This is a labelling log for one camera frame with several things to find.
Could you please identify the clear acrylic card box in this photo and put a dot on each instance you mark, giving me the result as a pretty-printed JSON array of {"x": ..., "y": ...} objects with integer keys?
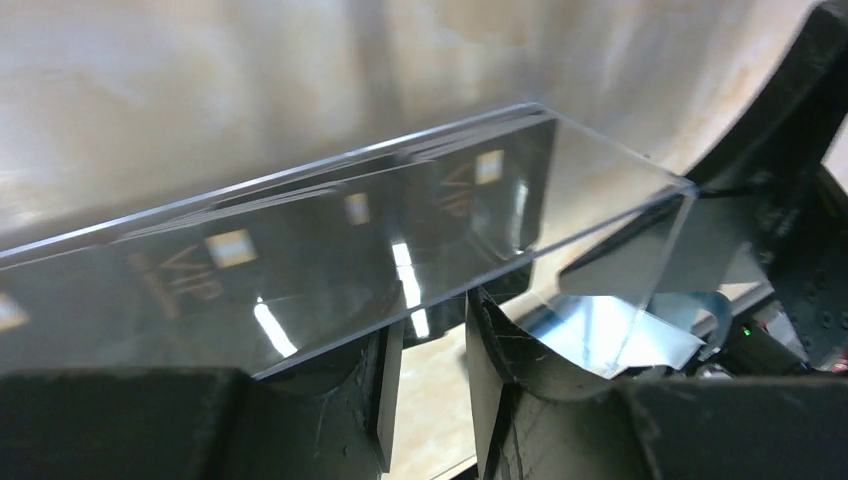
[{"x": 593, "y": 189}]

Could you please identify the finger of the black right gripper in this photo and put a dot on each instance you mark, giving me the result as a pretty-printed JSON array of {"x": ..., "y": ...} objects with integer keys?
[{"x": 760, "y": 197}]

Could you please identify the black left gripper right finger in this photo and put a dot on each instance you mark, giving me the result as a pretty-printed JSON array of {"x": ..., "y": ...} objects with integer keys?
[{"x": 535, "y": 414}]

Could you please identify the blue leather card holder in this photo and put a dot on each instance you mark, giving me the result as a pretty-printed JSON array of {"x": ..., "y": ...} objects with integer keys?
[{"x": 606, "y": 335}]

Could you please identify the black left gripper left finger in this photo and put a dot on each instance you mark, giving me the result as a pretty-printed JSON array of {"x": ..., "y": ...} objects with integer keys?
[{"x": 331, "y": 417}]

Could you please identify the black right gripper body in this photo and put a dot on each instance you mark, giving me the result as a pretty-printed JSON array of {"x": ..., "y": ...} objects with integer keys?
[{"x": 800, "y": 328}]

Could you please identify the black credit cards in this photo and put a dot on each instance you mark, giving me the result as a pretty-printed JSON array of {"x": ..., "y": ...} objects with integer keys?
[{"x": 290, "y": 271}]

